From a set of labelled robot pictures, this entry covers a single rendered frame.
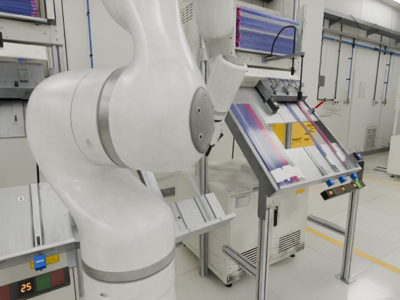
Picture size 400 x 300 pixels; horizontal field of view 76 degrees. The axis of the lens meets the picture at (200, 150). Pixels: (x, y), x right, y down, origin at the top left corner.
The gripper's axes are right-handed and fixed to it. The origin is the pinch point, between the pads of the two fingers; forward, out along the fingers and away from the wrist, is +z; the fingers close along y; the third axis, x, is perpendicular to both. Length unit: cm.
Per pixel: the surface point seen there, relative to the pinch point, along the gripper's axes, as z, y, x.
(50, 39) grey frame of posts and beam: -5, -31, 65
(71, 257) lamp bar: 24.2, -37.2, -9.4
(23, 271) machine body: 56, -49, 7
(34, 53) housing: -2, -37, 59
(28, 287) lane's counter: 23, -47, -14
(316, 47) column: -5, 279, 152
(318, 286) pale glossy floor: 79, 92, -49
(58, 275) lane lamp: 22.7, -41.1, -13.9
